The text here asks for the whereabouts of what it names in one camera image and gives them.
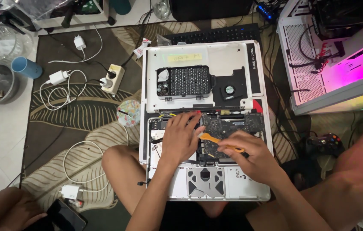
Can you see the person's left hand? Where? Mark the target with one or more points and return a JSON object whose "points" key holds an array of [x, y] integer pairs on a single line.
{"points": [[178, 141]]}

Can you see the person's right hand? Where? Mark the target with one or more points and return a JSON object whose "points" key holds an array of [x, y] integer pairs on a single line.
{"points": [[253, 158]]}

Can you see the white laptop base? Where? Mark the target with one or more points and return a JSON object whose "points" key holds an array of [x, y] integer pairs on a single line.
{"points": [[252, 189]]}

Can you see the orange plastic pry tool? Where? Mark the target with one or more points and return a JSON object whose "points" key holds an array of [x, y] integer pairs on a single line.
{"points": [[212, 139]]}

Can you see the black laptop motherboard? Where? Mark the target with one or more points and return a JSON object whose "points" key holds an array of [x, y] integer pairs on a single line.
{"points": [[232, 123]]}

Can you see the silver laptop trackpad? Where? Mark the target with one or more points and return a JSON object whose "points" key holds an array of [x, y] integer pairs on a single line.
{"points": [[205, 183]]}

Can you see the black screwdriver bit case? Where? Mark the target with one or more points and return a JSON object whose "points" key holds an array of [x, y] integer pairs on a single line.
{"points": [[188, 81]]}

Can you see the person's left leg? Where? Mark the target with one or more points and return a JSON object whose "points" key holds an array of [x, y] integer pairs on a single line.
{"points": [[123, 173]]}

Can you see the black game controller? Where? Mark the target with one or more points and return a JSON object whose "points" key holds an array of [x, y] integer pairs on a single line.
{"points": [[324, 144]]}

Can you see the small black laptop fan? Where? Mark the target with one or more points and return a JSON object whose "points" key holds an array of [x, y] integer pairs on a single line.
{"points": [[229, 90]]}

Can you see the person's black shorts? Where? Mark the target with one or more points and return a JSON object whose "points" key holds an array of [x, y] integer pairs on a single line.
{"points": [[194, 221]]}

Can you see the yellow tape label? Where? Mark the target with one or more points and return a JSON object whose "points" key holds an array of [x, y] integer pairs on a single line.
{"points": [[184, 57]]}

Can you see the cream power strip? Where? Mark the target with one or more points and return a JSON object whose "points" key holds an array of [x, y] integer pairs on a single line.
{"points": [[117, 75]]}

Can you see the white laptop bottom cover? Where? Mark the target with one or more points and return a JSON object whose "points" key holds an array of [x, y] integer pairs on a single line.
{"points": [[226, 57]]}

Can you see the brown leaf pattern rug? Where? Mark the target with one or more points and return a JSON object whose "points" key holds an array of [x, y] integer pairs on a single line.
{"points": [[82, 125]]}

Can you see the white computer case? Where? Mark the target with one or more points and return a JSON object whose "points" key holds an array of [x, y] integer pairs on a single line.
{"points": [[306, 73]]}

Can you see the white and red packet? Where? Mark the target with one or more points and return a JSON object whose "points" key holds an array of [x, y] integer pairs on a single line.
{"points": [[141, 47]]}

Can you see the small clear plastic bag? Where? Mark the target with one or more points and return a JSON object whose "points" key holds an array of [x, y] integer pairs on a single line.
{"points": [[163, 40]]}

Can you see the person's right leg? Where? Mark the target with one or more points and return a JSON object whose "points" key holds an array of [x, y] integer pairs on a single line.
{"points": [[354, 183]]}

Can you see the black keyboard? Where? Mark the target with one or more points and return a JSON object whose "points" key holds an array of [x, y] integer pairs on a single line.
{"points": [[216, 33]]}

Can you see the large white charger brick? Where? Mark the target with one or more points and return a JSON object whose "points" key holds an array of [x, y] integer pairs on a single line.
{"points": [[71, 191]]}

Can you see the clear glass jar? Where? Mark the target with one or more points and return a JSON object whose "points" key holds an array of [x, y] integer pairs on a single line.
{"points": [[160, 8]]}

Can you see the black smartphone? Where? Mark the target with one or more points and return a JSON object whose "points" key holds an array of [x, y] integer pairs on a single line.
{"points": [[66, 216]]}

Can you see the black monitor base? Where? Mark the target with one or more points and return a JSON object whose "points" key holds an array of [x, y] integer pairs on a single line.
{"points": [[210, 9]]}

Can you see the small white charger plug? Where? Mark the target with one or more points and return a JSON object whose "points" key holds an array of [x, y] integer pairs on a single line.
{"points": [[79, 42]]}

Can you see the black hub with blue light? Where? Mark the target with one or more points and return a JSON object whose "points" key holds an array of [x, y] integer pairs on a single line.
{"points": [[266, 11]]}

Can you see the blue plastic cup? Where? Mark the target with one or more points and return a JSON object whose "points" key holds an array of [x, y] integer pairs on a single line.
{"points": [[27, 68]]}

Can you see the low white table with clutter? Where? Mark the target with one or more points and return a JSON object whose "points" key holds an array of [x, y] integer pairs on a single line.
{"points": [[59, 11]]}

